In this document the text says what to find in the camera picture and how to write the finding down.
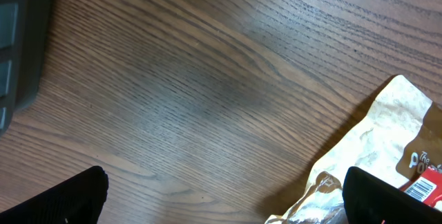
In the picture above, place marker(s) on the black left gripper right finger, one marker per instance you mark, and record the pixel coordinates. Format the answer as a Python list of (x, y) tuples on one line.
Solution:
[(368, 199)]

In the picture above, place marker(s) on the grey plastic basket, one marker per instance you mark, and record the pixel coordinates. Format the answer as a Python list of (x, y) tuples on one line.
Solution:
[(24, 30)]

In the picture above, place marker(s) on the red white snack bar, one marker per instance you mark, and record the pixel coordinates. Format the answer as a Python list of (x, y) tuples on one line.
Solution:
[(426, 188)]

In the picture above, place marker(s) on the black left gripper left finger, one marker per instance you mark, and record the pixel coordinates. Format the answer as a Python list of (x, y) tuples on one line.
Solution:
[(78, 200)]

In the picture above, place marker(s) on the brown snack bag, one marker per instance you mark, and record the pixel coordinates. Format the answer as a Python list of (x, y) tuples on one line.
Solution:
[(397, 140)]

